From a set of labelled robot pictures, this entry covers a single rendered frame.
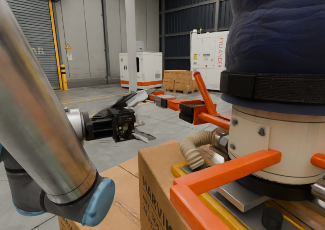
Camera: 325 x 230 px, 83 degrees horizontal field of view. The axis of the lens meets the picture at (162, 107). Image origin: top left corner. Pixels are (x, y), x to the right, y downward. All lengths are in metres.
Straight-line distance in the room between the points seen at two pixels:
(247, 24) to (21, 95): 0.32
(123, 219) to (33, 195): 0.56
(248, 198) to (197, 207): 0.19
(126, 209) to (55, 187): 0.69
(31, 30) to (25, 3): 0.97
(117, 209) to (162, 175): 0.55
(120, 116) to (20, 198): 0.26
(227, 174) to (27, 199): 0.39
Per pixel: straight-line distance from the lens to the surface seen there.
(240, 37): 0.34
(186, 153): 0.47
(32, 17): 9.91
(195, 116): 0.55
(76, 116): 0.44
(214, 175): 0.26
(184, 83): 7.30
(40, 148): 0.29
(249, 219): 0.39
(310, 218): 0.48
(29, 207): 0.52
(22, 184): 0.49
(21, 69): 0.25
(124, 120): 0.44
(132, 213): 0.99
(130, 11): 3.66
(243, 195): 0.39
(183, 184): 0.23
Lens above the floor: 1.23
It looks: 14 degrees down
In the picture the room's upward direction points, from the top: straight up
